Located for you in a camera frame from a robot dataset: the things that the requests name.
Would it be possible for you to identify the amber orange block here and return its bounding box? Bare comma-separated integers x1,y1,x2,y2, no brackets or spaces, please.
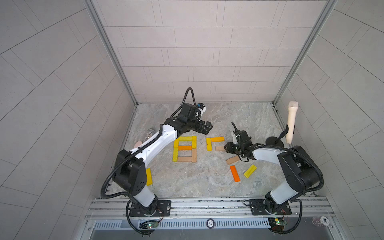
211,137,225,143

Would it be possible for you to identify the lime yellow block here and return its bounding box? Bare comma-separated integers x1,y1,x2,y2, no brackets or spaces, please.
244,165,257,178
172,148,179,162
178,137,194,142

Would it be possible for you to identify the red orange block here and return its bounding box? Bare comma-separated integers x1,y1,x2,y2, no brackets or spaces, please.
230,166,241,183

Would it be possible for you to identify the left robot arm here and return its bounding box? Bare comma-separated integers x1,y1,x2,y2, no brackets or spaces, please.
101,103,213,215

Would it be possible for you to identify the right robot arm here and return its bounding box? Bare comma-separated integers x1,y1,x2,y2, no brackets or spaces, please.
224,127,324,235

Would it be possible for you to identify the glitter silver microphone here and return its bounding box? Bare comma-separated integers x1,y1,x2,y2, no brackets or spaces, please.
146,128,156,141

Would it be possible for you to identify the right circuit board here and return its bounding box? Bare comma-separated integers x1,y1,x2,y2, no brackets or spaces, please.
268,218,288,233

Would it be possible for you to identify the circuit board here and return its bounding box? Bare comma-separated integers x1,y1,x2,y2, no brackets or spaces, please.
140,220,159,230
268,218,288,233

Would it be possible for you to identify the left circuit board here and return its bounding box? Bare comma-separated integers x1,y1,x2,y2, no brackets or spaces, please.
140,220,159,230

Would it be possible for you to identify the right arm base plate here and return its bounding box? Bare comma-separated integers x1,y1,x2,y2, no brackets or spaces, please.
247,199,292,216

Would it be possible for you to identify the round sticker on rail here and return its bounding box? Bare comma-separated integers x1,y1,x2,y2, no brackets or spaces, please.
206,219,216,229

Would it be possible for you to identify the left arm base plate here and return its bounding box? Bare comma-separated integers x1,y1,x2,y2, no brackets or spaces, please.
127,200,171,217

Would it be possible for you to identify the aluminium rail frame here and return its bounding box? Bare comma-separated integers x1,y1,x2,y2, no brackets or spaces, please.
74,195,347,240

